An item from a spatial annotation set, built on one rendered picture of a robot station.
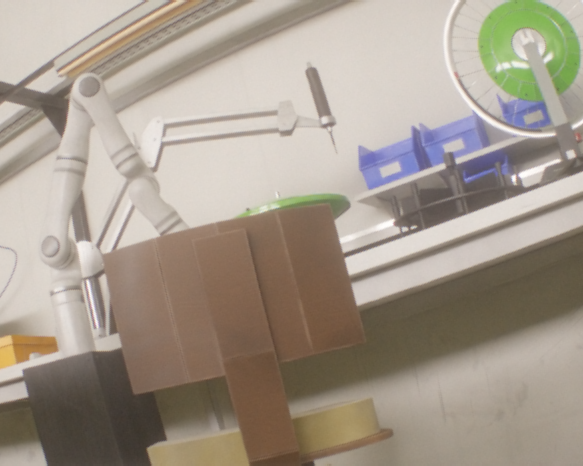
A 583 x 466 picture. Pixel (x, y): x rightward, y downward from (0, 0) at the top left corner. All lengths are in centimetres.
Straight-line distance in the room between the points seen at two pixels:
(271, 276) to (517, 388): 163
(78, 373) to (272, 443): 82
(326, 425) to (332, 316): 17
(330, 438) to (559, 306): 153
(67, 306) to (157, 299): 85
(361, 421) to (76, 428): 85
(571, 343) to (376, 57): 125
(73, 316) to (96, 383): 22
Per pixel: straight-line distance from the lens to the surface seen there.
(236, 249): 102
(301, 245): 106
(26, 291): 368
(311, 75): 223
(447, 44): 209
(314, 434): 111
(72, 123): 201
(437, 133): 264
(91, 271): 213
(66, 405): 179
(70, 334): 186
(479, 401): 259
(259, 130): 217
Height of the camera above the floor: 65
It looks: 12 degrees up
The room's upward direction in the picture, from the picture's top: 14 degrees counter-clockwise
